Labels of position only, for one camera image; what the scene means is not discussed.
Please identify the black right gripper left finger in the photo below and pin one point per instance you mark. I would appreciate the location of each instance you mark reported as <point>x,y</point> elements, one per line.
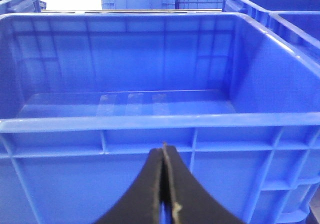
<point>140,204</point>

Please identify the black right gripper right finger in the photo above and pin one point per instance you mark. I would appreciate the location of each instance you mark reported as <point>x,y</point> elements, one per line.
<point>188,201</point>

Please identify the large blue plastic crate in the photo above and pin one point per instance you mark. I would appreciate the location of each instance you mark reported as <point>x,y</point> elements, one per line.
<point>85,97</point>

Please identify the distant low blue crate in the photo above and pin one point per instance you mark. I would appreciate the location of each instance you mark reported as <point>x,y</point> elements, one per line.
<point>198,4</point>

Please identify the blue crate near right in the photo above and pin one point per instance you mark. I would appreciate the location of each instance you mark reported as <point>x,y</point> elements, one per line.
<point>301,29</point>

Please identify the blue crate far right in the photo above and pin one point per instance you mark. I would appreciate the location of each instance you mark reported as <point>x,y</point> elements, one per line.
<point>260,9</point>

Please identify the steel rack frame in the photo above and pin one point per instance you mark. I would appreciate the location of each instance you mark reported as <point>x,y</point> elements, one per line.
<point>131,11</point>

